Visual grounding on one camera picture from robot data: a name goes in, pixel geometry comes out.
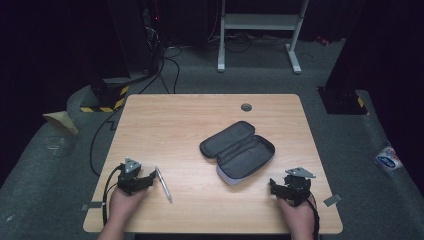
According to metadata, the left hand-held gripper cable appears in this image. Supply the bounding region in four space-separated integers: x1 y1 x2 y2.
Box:
102 164 123 227

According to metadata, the grey tape strip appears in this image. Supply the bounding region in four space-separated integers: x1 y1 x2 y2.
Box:
81 201 106 212
322 193 343 207

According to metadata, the dark pencil case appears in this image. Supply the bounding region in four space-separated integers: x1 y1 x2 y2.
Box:
199 120 277 187

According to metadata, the right hand-held gripper cable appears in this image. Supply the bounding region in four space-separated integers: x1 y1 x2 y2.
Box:
305 191 321 240

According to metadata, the tan cardboard piece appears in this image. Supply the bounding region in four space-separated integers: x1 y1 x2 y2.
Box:
42 110 80 136

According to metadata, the hand-held gripper cable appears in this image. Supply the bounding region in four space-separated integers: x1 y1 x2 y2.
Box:
305 191 321 240
102 164 123 227

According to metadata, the white blue plastic packet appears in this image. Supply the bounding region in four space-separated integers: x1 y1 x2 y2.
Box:
374 145 404 172

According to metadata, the white metal stand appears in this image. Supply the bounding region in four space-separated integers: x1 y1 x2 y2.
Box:
216 0 310 75

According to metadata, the black floor cable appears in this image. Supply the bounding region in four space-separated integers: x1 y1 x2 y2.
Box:
138 46 184 95
88 105 125 178

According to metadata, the black yellow striped stand base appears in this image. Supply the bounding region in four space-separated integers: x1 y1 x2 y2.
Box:
79 77 130 114

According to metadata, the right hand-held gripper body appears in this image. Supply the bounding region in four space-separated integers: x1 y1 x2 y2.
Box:
281 166 317 208

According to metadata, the person's right hand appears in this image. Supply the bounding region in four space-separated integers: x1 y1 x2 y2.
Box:
277 195 317 235

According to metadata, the person's left hand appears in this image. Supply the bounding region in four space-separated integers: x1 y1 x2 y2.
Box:
107 187 149 228

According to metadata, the black equipment tower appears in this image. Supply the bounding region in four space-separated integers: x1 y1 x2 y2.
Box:
107 0 167 77

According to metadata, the silver pen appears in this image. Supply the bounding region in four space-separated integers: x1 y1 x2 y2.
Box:
155 166 174 204

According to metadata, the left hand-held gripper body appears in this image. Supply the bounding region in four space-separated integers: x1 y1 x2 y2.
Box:
116 157 150 196

